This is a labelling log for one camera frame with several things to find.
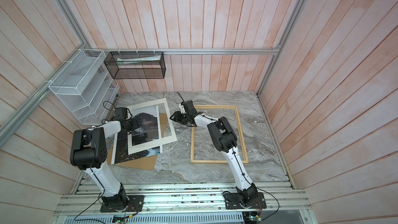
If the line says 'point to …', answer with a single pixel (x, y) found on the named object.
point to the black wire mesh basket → (136, 65)
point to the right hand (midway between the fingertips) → (171, 118)
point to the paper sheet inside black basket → (137, 60)
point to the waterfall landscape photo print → (149, 130)
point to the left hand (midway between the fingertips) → (136, 127)
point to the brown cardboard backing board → (146, 163)
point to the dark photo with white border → (120, 153)
